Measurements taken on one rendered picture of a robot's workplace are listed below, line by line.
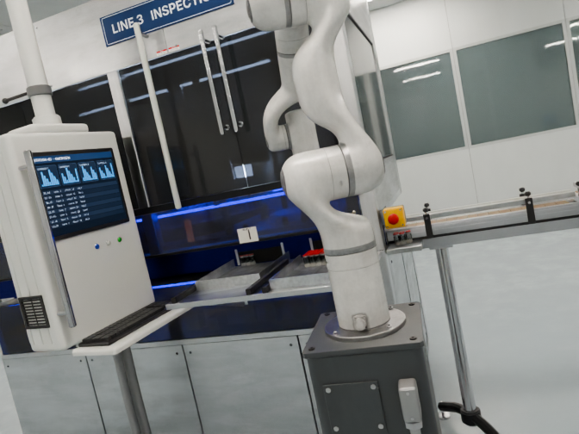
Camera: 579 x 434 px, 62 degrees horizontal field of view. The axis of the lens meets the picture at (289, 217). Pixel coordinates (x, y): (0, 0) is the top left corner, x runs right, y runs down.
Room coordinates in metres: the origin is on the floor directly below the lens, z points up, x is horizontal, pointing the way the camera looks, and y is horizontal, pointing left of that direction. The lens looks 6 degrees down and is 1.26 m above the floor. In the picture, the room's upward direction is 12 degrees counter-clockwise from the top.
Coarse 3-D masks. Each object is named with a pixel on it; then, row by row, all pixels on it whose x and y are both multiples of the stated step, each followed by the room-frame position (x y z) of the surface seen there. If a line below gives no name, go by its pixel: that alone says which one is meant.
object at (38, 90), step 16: (16, 0) 1.82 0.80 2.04; (16, 16) 1.81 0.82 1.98; (16, 32) 1.81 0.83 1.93; (32, 32) 1.84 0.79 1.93; (32, 48) 1.82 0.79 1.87; (32, 64) 1.81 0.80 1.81; (32, 80) 1.81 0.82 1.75; (16, 96) 1.81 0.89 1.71; (32, 96) 1.82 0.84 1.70; (48, 96) 1.84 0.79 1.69; (48, 112) 1.82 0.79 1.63
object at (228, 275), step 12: (288, 252) 1.96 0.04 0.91; (228, 264) 2.00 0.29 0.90; (264, 264) 1.96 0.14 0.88; (276, 264) 1.82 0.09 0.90; (204, 276) 1.80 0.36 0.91; (216, 276) 1.89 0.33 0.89; (228, 276) 1.86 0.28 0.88; (240, 276) 1.68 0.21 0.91; (252, 276) 1.66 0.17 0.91; (204, 288) 1.73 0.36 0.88
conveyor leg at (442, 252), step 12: (444, 252) 1.84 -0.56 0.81; (444, 264) 1.84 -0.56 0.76; (444, 276) 1.84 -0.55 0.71; (444, 288) 1.85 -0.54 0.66; (456, 300) 1.84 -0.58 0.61; (456, 312) 1.84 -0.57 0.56; (456, 324) 1.84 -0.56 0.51; (456, 336) 1.84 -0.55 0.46; (456, 348) 1.84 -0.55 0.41; (456, 360) 1.85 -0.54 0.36; (468, 372) 1.84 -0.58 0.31; (468, 384) 1.84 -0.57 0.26; (468, 396) 1.84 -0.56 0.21; (468, 408) 1.84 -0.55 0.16
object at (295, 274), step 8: (288, 264) 1.70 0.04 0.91; (296, 264) 1.78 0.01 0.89; (280, 272) 1.62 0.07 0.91; (288, 272) 1.68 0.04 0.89; (296, 272) 1.69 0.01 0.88; (304, 272) 1.66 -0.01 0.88; (312, 272) 1.64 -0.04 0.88; (320, 272) 1.62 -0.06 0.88; (272, 280) 1.52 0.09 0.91; (280, 280) 1.51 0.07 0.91; (288, 280) 1.50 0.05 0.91; (296, 280) 1.49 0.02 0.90; (304, 280) 1.48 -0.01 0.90; (312, 280) 1.47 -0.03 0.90; (320, 280) 1.46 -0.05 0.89; (328, 280) 1.46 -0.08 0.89; (272, 288) 1.52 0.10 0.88; (280, 288) 1.51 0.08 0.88
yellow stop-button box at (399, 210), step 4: (384, 208) 1.79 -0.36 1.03; (388, 208) 1.76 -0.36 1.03; (392, 208) 1.74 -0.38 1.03; (396, 208) 1.74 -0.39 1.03; (400, 208) 1.73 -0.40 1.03; (384, 212) 1.75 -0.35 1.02; (388, 212) 1.75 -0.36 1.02; (392, 212) 1.74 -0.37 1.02; (396, 212) 1.74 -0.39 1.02; (400, 212) 1.73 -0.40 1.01; (404, 212) 1.78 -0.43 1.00; (384, 216) 1.75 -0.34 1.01; (388, 216) 1.75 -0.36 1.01; (400, 216) 1.73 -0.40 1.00; (404, 216) 1.75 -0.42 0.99; (384, 220) 1.75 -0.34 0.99; (400, 220) 1.73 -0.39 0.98; (404, 220) 1.73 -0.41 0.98; (388, 224) 1.75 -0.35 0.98; (396, 224) 1.74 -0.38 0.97; (400, 224) 1.73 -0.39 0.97; (404, 224) 1.73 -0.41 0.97; (388, 228) 1.75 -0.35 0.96
